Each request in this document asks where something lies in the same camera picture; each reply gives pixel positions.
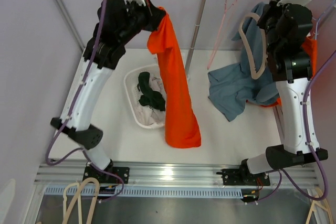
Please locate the grey-blue t-shirt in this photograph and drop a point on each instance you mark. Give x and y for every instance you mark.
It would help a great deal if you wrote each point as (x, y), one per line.
(232, 86)

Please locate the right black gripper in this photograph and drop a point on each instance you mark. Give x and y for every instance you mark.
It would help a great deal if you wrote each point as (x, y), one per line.
(273, 7)

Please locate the beige hangers lower left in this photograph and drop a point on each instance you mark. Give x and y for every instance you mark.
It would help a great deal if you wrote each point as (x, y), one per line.
(77, 200)

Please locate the green and white t-shirt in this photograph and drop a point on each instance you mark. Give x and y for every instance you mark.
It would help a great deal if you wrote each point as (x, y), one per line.
(152, 100)

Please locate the orange t-shirt on blue hanger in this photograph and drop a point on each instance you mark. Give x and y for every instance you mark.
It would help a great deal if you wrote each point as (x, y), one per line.
(288, 59)

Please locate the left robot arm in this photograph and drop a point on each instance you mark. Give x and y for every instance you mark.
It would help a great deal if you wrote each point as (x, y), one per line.
(119, 22)

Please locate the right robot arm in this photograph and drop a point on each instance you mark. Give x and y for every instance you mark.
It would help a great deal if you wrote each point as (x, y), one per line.
(286, 26)

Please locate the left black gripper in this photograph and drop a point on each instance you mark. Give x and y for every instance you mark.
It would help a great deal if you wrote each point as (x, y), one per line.
(153, 14)

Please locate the beige hanger lower right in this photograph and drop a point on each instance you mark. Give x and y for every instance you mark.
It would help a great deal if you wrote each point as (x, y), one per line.
(319, 212)

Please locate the blue wire hanger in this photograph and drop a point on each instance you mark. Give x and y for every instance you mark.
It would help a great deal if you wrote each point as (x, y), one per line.
(319, 22)

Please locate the orange t-shirt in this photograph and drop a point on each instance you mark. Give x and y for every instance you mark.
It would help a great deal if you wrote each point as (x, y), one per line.
(288, 59)
(181, 126)

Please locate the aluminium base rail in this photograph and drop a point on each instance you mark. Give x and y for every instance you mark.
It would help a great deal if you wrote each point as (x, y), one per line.
(171, 180)

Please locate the pink wire hanger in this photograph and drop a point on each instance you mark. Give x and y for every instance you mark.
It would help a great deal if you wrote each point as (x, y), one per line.
(229, 9)

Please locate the white perforated laundry basket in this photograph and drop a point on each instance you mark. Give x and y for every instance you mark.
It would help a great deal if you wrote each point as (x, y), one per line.
(130, 84)

